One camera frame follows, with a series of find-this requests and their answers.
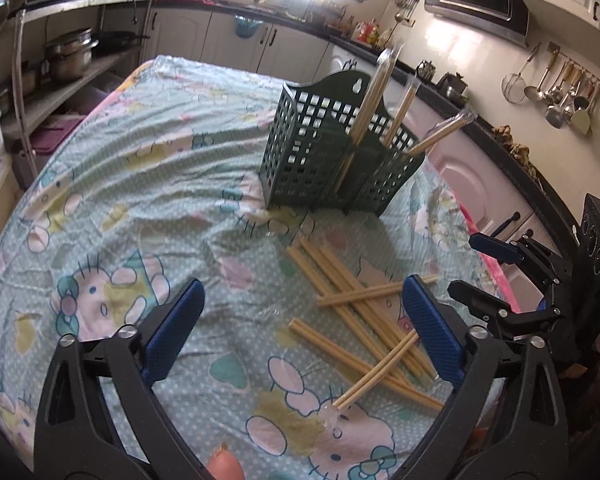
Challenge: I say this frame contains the bamboo chopstick pair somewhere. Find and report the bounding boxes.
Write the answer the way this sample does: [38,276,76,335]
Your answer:
[332,44,403,202]
[405,108,477,157]
[382,77,420,148]
[315,273,440,309]
[325,330,420,410]

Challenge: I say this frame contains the dark green plastic utensil basket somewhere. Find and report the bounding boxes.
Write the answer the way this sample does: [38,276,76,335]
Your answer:
[258,70,425,216]

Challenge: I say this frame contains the left hand fingers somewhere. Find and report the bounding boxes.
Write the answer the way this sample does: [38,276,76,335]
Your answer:
[207,443,245,480]

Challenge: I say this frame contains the black tracker box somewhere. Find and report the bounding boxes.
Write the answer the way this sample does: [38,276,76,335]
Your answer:
[573,194,600,301]

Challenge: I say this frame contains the hanging green spatula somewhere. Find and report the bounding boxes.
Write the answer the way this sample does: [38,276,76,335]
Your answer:
[570,81,600,136]

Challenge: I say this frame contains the hanging metal ladle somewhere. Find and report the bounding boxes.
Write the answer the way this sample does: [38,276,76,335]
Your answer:
[524,51,559,102]

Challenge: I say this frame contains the steel kettle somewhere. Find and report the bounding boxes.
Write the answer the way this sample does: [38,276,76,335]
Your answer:
[437,73,468,106]

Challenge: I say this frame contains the small steel teapot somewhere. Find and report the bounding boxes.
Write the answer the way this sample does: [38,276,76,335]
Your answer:
[415,60,436,82]

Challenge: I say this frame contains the hello kitty patterned tablecloth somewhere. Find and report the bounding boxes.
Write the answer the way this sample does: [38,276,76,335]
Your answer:
[0,56,513,479]

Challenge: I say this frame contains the purple lidded storage box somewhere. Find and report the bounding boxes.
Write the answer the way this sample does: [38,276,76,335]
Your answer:
[10,114,86,188]

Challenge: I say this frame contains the blue hanging door bin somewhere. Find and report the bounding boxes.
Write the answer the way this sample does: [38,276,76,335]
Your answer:
[235,15,263,39]

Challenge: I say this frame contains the stainless steel stacked pots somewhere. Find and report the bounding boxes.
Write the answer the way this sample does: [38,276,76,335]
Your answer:
[44,28,98,82]

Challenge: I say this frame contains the metal storage shelf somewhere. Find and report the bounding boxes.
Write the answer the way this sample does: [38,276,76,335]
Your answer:
[2,0,151,184]

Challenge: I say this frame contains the black frying pan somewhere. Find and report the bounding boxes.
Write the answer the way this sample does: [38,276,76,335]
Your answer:
[94,30,149,56]

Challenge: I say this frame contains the hanging wire strainer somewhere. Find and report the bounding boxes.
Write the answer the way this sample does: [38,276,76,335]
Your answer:
[501,42,541,105]

